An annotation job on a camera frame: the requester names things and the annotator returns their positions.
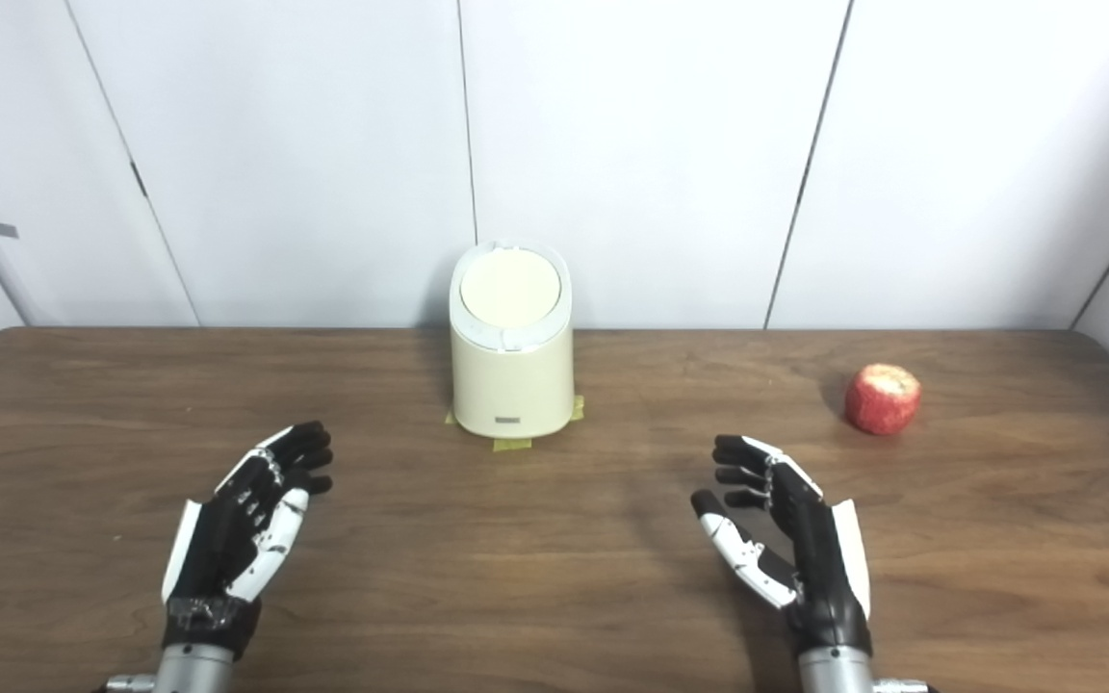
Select cream-colored bin body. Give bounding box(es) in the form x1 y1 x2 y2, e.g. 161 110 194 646
449 241 575 440

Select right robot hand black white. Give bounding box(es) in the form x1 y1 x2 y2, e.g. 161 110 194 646
690 434 873 657

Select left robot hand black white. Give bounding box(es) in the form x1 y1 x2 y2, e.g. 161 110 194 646
162 421 335 660

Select red apple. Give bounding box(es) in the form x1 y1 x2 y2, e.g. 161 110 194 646
844 363 922 436

